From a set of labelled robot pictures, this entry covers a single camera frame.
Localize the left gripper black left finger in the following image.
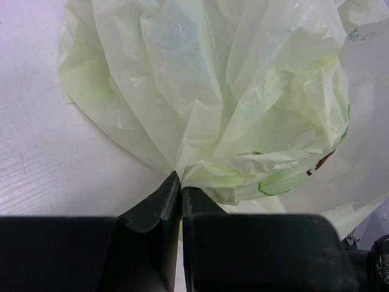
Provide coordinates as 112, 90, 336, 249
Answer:
1, 173, 181, 291

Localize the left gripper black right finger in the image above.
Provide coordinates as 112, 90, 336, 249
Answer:
182, 187, 359, 291

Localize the light green plastic bag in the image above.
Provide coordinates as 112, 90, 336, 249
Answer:
58, 1, 388, 237

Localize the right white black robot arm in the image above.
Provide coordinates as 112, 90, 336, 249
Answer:
342, 234, 389, 292

